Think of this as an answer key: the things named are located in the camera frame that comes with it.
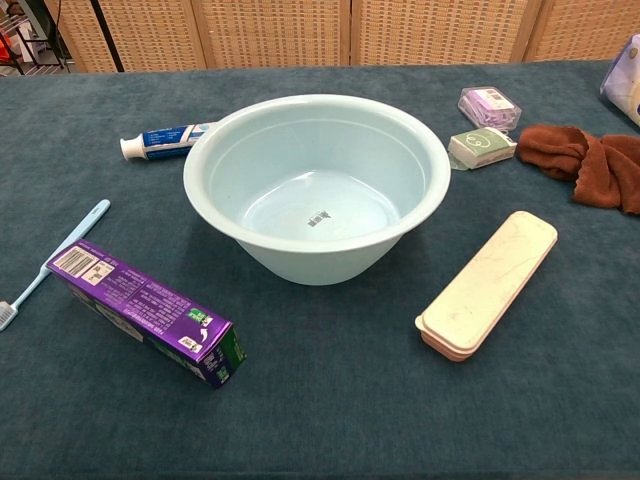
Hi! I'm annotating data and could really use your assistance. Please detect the cream pink toothbrush case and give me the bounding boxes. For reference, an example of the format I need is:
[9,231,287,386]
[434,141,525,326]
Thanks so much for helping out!
[414,210,559,363]

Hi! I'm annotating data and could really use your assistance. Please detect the clear purple floss pick box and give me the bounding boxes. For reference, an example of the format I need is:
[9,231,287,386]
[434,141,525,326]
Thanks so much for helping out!
[458,86,523,129]

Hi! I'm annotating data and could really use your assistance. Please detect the teal tablecloth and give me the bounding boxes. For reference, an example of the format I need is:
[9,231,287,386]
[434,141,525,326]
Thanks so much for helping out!
[0,59,640,480]

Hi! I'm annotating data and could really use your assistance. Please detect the wicker folding screen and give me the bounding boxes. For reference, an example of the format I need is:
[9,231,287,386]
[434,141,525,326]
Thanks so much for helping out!
[44,0,640,74]

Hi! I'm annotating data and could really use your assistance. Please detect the light blue toothbrush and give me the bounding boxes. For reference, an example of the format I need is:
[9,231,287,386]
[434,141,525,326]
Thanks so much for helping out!
[0,199,111,333]

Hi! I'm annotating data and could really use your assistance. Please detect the purple toothpaste box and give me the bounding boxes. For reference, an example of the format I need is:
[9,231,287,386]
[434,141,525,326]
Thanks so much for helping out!
[45,238,248,390]

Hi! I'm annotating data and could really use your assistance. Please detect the light blue plastic basin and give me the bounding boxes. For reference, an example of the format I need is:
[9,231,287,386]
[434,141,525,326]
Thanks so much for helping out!
[182,93,452,287]

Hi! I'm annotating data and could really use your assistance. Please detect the brown towel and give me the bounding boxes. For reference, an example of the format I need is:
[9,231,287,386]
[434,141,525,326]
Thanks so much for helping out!
[516,124,640,216]

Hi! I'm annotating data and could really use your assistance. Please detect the metal storage rack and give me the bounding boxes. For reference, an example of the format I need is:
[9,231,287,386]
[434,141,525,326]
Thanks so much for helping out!
[0,0,76,77]

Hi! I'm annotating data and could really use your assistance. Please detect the purple white tissue pack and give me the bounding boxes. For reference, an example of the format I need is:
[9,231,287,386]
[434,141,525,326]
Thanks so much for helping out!
[599,37,640,126]

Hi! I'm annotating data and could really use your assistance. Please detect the white blue toothpaste tube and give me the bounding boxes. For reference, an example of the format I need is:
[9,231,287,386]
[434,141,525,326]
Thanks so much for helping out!
[119,120,221,162]

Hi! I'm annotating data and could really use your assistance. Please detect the black stand pole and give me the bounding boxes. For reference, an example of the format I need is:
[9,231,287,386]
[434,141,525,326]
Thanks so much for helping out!
[89,0,125,73]

